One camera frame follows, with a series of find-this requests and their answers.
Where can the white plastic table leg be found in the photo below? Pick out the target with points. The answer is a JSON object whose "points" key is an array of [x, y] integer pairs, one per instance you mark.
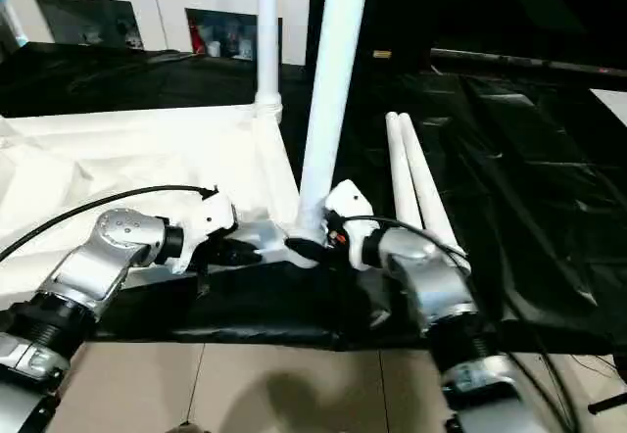
{"points": [[267, 36], [333, 110], [431, 193], [404, 178]]}

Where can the white plastic table top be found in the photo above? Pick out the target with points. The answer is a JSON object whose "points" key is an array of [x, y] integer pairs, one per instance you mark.
{"points": [[122, 158]]}

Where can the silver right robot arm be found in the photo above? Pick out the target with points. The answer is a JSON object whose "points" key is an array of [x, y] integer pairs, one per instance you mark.
{"points": [[436, 276]]}

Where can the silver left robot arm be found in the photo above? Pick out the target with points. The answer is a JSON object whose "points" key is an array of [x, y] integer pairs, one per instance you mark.
{"points": [[98, 252]]}

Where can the black mat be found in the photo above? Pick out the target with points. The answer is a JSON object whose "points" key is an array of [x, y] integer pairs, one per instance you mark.
{"points": [[294, 305]]}

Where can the small tan label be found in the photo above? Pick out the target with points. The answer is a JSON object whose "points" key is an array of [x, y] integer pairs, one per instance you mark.
{"points": [[382, 53]]}

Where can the white textured jar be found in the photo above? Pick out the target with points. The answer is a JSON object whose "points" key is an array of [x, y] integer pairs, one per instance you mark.
{"points": [[242, 50]]}

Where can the white cup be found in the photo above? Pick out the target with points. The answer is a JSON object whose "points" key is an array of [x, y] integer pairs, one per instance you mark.
{"points": [[213, 49]]}

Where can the grey white ornament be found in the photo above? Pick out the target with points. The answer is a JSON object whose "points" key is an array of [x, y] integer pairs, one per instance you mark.
{"points": [[130, 32]]}

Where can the dark metal rod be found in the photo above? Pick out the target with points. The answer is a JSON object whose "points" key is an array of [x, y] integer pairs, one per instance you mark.
{"points": [[514, 60]]}

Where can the small white figurine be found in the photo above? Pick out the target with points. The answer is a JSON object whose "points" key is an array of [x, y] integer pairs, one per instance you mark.
{"points": [[93, 36]]}

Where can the black backdrop cloth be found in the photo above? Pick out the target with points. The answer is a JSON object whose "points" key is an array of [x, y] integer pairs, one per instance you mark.
{"points": [[490, 2]]}

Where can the white flat panel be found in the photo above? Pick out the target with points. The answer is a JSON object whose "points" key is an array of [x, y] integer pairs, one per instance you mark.
{"points": [[612, 105]]}

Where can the black stand rod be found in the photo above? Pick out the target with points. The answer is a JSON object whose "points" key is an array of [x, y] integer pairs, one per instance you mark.
{"points": [[607, 403]]}

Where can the blue patterned strip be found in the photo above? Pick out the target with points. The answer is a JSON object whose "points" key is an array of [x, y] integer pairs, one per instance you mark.
{"points": [[11, 12]]}

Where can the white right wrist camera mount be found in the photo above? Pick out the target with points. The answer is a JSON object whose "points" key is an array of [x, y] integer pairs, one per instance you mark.
{"points": [[352, 203]]}

